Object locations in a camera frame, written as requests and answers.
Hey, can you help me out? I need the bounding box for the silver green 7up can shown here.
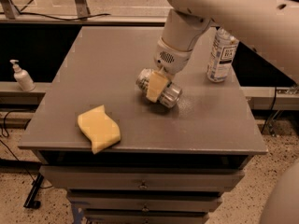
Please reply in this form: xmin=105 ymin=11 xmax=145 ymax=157
xmin=136 ymin=68 xmax=182 ymax=108

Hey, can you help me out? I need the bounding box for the clear plastic water bottle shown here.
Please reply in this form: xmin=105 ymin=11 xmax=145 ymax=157
xmin=206 ymin=28 xmax=239 ymax=83

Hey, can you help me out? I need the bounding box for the black metal floor bracket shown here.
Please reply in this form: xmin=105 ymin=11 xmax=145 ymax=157
xmin=23 ymin=174 xmax=44 ymax=209

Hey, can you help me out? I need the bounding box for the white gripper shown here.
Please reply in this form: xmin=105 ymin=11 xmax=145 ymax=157
xmin=146 ymin=37 xmax=192 ymax=103

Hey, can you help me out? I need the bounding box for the black cable on ledge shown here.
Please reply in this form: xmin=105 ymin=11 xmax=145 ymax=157
xmin=18 ymin=11 xmax=112 ymax=21

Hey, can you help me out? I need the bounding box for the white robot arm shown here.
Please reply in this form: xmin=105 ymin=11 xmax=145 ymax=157
xmin=154 ymin=0 xmax=299 ymax=224

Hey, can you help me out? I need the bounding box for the grey drawer cabinet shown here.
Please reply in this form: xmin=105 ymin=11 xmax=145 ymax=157
xmin=20 ymin=26 xmax=266 ymax=224

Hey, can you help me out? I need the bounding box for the white pump dispenser bottle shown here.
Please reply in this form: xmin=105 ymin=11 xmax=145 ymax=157
xmin=10 ymin=60 xmax=36 ymax=91

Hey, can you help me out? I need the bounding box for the yellow wavy sponge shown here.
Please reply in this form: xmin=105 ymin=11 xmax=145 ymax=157
xmin=78 ymin=105 xmax=121 ymax=154

